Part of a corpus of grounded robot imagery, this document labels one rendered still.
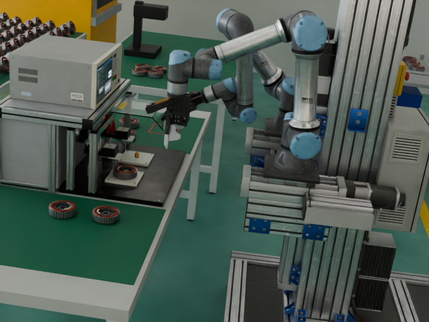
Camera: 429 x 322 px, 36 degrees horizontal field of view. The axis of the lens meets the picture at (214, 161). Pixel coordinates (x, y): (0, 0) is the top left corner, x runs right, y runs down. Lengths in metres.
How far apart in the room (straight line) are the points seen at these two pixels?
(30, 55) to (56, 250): 0.90
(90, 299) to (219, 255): 1.88
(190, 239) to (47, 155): 1.53
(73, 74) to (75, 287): 1.00
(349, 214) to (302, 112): 0.46
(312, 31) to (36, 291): 1.30
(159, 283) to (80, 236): 1.18
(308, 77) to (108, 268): 1.00
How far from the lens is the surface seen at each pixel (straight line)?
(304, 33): 2.38
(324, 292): 3.21
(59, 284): 2.39
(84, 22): 6.67
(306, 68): 2.44
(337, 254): 3.09
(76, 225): 2.75
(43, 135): 2.94
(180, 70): 2.40
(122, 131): 3.28
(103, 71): 3.03
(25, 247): 2.60
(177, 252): 4.08
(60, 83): 2.98
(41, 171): 3.01
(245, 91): 3.00
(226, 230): 4.38
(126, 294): 2.34
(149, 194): 2.98
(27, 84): 3.03
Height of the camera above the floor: 2.06
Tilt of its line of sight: 22 degrees down
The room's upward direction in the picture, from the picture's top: 6 degrees clockwise
